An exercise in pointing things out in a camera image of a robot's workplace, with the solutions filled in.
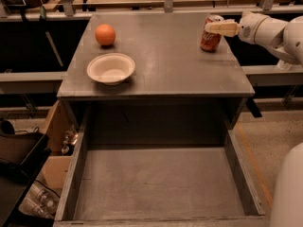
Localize red coke can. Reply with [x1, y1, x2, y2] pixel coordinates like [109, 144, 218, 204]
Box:
[200, 15, 222, 52]

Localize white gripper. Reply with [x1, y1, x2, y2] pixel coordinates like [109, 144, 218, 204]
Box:
[205, 11, 268, 44]

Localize clear plastic bottles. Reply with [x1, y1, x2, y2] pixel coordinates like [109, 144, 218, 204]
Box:
[18, 183, 59, 219]

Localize open grey top drawer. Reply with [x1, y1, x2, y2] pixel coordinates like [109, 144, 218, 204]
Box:
[54, 100, 265, 227]

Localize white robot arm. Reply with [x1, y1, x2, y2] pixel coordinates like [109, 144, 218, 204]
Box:
[205, 11, 303, 227]

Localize orange fruit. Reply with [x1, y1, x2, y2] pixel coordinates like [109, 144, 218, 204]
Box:
[95, 24, 116, 46]

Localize black bin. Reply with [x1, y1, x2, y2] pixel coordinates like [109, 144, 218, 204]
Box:
[0, 133, 51, 227]

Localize grey wooden cabinet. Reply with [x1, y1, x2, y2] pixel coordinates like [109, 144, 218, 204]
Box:
[56, 12, 256, 131]

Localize wooden crate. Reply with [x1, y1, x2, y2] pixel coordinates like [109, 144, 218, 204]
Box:
[42, 100, 72, 189]

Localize white paper bowl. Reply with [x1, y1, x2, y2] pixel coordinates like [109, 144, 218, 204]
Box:
[86, 53, 135, 85]

